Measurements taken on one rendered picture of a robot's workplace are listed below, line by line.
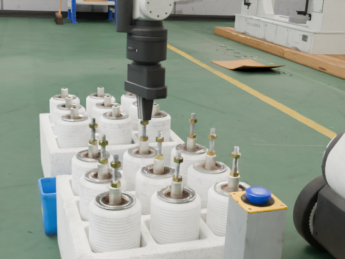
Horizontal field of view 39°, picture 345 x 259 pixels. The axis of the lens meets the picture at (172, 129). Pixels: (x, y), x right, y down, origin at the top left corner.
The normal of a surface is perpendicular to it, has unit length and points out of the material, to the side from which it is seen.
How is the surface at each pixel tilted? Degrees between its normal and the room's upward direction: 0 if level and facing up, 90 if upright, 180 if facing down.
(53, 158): 90
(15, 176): 0
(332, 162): 81
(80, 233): 0
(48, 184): 88
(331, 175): 101
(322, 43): 90
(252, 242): 90
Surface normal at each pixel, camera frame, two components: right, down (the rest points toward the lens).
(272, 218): 0.32, 0.30
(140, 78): -0.79, 0.15
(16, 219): 0.04, -0.95
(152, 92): -0.13, 0.29
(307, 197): -0.81, -0.41
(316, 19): -0.96, 0.04
